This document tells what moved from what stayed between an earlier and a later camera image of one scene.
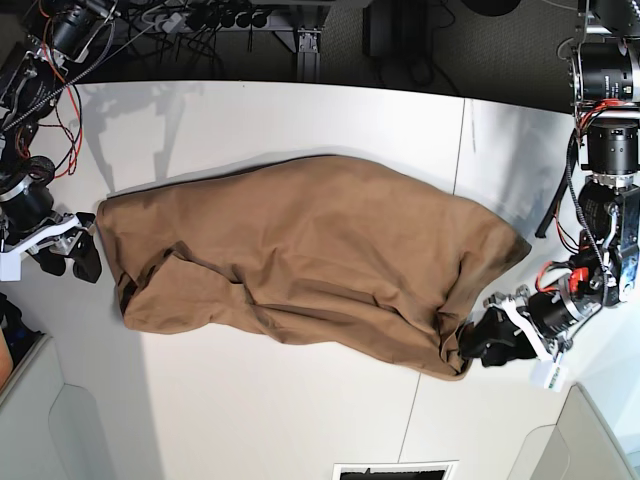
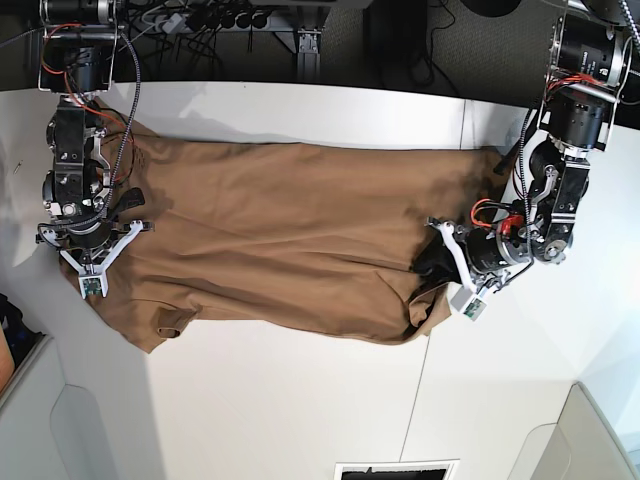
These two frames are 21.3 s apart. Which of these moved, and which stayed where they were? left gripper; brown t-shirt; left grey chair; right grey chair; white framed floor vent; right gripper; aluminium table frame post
Moved: right gripper; left gripper; brown t-shirt
Stayed: left grey chair; white framed floor vent; right grey chair; aluminium table frame post
